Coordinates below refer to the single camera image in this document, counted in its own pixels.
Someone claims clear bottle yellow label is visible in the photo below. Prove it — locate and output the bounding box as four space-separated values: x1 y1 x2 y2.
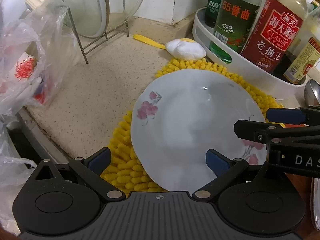
273 0 319 85

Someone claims white floral plate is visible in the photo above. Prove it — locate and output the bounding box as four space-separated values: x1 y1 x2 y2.
131 69 267 193

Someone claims yellow chenille mat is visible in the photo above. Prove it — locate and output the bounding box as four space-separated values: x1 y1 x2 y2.
102 59 281 193

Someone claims green glass liquor bottle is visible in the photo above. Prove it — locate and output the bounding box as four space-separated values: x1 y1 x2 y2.
213 0 262 54

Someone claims red label soy sauce bottle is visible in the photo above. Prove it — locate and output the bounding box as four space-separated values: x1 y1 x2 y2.
241 0 308 73

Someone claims white condiment tray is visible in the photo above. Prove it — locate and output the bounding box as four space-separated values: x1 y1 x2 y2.
193 8 306 100

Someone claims metal spoon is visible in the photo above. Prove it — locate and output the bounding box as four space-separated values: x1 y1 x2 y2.
304 79 320 107

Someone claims dark green bottle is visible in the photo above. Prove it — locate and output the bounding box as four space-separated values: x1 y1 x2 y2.
204 0 222 28

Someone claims glass pot lid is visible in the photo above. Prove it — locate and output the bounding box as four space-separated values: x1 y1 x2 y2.
63 0 143 38

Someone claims metal lid rack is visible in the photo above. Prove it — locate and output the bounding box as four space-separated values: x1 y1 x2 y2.
67 7 129 64

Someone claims clear plastic bag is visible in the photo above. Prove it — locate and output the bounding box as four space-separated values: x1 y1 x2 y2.
1 0 80 235

